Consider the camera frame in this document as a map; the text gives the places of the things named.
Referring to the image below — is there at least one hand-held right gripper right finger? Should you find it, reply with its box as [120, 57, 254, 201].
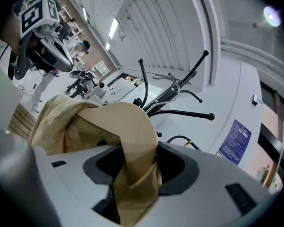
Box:
[134, 140, 283, 227]

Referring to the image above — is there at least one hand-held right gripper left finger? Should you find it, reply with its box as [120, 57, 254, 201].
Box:
[32, 143, 126, 227]

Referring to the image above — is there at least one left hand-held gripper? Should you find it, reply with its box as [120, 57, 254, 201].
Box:
[7, 0, 74, 80]

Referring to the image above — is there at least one beige clothing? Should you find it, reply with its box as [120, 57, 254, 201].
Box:
[28, 94, 163, 227]

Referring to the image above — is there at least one black coat rack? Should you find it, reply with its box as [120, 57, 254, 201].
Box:
[132, 50, 215, 138]

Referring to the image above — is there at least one person's left forearm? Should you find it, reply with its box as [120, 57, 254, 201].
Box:
[0, 9, 22, 53]

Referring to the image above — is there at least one black office chair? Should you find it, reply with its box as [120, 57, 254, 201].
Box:
[65, 69, 97, 99]

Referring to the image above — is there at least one white cube shelf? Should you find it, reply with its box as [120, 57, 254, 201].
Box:
[92, 60, 112, 78]

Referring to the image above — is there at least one white table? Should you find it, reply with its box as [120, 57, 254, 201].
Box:
[84, 77, 136, 104]

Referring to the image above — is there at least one wooden slat panel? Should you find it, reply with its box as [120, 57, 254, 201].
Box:
[7, 102, 36, 141]

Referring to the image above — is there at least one round white lamp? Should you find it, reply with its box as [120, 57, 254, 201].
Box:
[263, 5, 282, 28]

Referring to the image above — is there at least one black cable with brass plug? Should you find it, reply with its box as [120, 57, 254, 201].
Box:
[166, 135, 202, 152]

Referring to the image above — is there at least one blue wall poster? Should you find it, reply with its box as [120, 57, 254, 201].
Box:
[217, 119, 253, 166]

